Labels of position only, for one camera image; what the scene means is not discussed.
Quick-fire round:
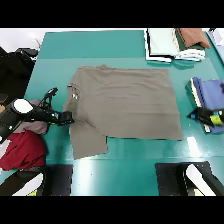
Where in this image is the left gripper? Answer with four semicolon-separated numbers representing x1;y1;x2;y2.
57;111;76;127

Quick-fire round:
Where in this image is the grey-brown T-shirt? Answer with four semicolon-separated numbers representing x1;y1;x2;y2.
62;64;185;160

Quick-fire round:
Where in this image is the pinkish grey garment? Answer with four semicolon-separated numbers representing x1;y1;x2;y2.
13;99;51;136

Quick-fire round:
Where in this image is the red garment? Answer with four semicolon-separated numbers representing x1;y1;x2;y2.
0;130;48;172

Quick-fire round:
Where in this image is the white folded garment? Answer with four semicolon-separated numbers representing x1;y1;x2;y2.
144;28;181;64

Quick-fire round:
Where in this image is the white bunched garment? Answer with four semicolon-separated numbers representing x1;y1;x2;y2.
174;48;207;63

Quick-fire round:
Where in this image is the black garment with yellow print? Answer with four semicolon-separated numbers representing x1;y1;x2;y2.
187;106;224;128

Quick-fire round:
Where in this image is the brown garment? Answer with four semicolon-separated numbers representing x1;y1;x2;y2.
176;28;212;50

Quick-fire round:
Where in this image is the pale blue garment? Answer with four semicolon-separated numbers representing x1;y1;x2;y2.
207;28;224;65

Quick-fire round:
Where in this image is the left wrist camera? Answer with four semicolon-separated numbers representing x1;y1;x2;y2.
39;87;59;109

